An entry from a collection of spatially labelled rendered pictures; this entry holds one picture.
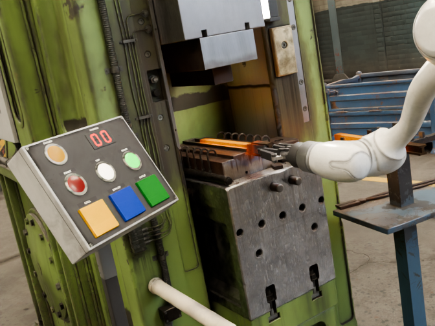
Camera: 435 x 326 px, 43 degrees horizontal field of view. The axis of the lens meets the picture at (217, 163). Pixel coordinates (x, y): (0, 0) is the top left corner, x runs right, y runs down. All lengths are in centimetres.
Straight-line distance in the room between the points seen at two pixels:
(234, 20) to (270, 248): 73
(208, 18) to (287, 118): 54
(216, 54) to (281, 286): 78
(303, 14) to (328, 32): 897
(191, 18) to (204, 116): 66
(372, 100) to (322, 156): 413
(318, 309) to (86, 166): 103
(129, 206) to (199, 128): 93
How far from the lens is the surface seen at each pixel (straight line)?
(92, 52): 169
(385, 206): 211
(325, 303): 205
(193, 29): 168
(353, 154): 144
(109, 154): 143
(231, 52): 175
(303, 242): 191
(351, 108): 571
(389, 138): 154
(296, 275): 192
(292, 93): 207
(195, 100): 223
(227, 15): 175
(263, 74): 205
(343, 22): 1087
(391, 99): 550
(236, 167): 177
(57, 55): 205
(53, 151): 134
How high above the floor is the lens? 136
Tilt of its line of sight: 13 degrees down
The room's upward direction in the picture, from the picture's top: 10 degrees counter-clockwise
